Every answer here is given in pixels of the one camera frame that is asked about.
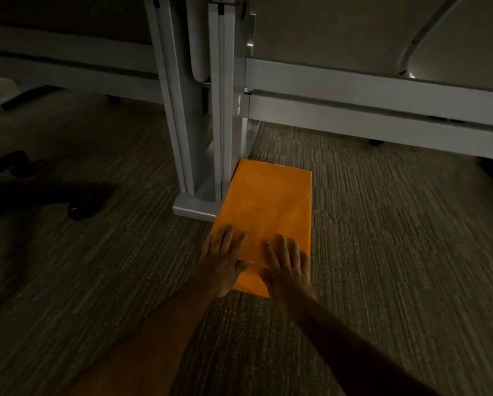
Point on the person's right hand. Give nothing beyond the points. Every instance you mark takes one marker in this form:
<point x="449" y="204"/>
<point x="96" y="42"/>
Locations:
<point x="289" y="280"/>

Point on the person's left hand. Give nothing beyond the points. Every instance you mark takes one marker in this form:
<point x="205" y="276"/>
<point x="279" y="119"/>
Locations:
<point x="219" y="272"/>

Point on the person's right thumb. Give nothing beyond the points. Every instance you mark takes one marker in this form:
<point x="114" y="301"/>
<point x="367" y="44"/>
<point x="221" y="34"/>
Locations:
<point x="266" y="275"/>

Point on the person's left thumb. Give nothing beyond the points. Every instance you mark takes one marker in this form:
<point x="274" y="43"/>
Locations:
<point x="241" y="268"/>

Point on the person's left little finger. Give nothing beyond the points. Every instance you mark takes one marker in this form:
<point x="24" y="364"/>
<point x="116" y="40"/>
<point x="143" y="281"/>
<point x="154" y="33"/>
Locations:
<point x="206" y="246"/>

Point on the person's left middle finger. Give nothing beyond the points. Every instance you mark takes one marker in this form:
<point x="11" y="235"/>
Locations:
<point x="227" y="239"/>

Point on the person's right little finger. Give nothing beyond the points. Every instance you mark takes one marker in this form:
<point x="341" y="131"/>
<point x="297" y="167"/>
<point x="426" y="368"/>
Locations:
<point x="305" y="261"/>

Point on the person's right middle finger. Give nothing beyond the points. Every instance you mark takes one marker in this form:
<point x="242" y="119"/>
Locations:
<point x="283" y="249"/>

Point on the orange paper envelope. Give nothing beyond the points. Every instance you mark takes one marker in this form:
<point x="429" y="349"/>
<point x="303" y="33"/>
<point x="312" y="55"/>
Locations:
<point x="267" y="202"/>

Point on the person's left forearm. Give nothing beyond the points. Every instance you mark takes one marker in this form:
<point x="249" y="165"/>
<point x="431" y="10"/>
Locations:
<point x="147" y="346"/>

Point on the person's right forearm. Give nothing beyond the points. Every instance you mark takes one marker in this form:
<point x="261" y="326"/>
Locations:
<point x="345" y="350"/>

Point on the small black table caster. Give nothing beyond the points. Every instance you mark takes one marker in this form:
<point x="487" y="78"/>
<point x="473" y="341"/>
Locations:
<point x="376" y="142"/>

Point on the upright white table leg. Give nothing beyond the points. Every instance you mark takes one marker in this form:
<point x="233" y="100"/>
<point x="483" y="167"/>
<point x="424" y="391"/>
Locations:
<point x="225" y="98"/>

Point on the slanted white table leg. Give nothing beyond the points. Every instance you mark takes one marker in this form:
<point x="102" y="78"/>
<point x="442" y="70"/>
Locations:
<point x="170" y="98"/>

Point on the white table crossbeam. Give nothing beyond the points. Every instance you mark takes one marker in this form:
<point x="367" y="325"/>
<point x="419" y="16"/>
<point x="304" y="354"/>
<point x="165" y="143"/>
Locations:
<point x="77" y="78"/>
<point x="73" y="51"/>
<point x="374" y="123"/>
<point x="374" y="90"/>

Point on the black office chair base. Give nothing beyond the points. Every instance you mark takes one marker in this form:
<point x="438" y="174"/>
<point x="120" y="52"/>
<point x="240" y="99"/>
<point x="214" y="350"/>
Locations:
<point x="44" y="193"/>

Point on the folded grey table top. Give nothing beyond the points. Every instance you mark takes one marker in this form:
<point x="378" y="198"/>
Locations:
<point x="345" y="32"/>

